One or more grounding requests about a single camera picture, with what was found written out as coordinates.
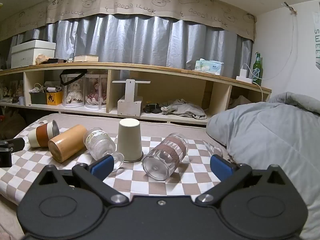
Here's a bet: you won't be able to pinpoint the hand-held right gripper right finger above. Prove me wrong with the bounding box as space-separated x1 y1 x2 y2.
195 154 288 206

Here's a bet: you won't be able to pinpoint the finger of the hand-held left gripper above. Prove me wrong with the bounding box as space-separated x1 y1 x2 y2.
0 137 26 153
0 148 12 168

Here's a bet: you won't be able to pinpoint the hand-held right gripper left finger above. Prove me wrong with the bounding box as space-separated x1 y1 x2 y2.
37 154 129 207

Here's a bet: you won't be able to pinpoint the clear glass cup brown sleeve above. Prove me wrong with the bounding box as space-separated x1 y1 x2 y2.
142 132 189 181

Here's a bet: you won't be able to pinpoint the small clear glass cup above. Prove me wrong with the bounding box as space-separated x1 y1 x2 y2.
205 141 224 159

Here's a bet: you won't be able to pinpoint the brown and white cup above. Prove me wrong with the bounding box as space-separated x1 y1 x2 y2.
28 120 60 148

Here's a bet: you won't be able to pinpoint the beige paper cup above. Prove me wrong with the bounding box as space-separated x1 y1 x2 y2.
117 118 144 163

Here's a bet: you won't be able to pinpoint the tan wooden cup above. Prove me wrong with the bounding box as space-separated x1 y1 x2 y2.
47 124 89 163

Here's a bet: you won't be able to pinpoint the ribbed clear glass goblet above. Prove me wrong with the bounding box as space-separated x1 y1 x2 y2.
83 127 125 172

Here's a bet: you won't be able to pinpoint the brown white checkered cloth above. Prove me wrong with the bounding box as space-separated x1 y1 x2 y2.
0 122 227 202

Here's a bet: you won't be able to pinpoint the dark green box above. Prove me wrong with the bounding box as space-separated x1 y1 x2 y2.
30 92 48 105

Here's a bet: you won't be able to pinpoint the yellow box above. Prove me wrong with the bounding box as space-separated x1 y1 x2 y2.
46 91 63 106

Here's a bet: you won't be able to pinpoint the grey blanket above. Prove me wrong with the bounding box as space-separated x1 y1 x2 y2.
207 92 320 240

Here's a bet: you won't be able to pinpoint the grey clothing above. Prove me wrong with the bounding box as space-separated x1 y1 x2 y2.
162 99 208 121

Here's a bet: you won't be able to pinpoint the beige cloth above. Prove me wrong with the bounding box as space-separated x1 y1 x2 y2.
231 95 252 109

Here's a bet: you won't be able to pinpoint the white wooden stand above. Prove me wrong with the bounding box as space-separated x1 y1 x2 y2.
112 79 151 118

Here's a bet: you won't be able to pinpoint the pink doll in clear case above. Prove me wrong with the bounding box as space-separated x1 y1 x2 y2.
84 74 109 110

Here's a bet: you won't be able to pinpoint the white doll in clear case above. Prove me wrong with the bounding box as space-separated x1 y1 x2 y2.
61 74 86 108

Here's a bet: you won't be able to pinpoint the crumpled brown paper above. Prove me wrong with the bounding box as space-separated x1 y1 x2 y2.
35 53 52 66

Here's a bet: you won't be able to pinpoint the large white box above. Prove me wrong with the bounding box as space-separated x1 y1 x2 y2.
11 39 57 69

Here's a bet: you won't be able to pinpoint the tissue pack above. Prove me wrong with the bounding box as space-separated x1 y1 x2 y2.
194 59 224 76

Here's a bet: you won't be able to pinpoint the long wooden shelf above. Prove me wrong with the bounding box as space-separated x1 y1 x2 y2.
0 61 272 127

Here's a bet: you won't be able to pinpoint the green glass bottle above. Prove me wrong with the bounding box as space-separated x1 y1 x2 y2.
252 52 263 86

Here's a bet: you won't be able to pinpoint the cream book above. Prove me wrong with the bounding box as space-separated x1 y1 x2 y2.
74 54 99 62

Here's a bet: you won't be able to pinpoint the grey curtain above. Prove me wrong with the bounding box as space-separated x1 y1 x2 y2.
10 14 253 77

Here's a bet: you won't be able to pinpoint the beige printed curtain valance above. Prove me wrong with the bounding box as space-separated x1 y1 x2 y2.
0 0 256 43

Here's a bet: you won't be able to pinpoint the tangled white cords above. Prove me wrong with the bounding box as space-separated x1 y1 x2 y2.
29 83 62 94

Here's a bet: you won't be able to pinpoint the black straps bundle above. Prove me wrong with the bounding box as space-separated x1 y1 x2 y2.
143 103 163 114

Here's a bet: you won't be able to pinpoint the white cable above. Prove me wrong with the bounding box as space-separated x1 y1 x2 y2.
244 63 264 103

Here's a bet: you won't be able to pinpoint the black strap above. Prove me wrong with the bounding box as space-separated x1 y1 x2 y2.
59 69 88 86

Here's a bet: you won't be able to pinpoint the white wall banner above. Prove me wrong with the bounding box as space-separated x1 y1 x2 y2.
311 2 320 71

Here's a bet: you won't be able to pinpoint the wall clip hook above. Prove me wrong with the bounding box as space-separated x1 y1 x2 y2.
283 2 299 16

